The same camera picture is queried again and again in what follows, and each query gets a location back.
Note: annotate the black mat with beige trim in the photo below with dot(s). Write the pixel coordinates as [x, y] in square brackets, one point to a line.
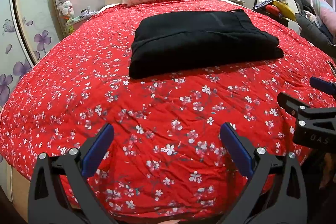
[330, 66]

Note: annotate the flower print wardrobe door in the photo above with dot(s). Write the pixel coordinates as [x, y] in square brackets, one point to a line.
[39, 3]
[10, 56]

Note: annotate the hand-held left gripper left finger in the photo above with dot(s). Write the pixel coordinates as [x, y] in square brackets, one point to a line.
[98, 150]

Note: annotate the red cloth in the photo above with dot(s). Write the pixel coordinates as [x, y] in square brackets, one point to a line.
[271, 9]

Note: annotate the yellow cloth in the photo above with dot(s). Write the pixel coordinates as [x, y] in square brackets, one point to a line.
[284, 11]

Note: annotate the red floral bedspread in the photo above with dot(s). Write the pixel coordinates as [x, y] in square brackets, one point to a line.
[157, 108]

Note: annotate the dark grey clothing pile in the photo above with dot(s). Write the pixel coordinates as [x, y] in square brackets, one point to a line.
[312, 29]

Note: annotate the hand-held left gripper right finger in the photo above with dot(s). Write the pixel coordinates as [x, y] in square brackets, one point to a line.
[236, 148]

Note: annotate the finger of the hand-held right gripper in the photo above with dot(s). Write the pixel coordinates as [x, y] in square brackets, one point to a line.
[288, 103]
[321, 84]

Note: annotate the row of plush toys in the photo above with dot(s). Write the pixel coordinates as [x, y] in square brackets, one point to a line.
[65, 3]

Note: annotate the cream bed base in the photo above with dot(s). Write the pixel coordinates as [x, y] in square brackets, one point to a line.
[15, 182]

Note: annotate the black pants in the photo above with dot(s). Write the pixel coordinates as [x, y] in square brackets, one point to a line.
[197, 40]

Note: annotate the pale pink cushion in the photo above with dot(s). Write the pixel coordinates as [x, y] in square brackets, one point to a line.
[326, 14]

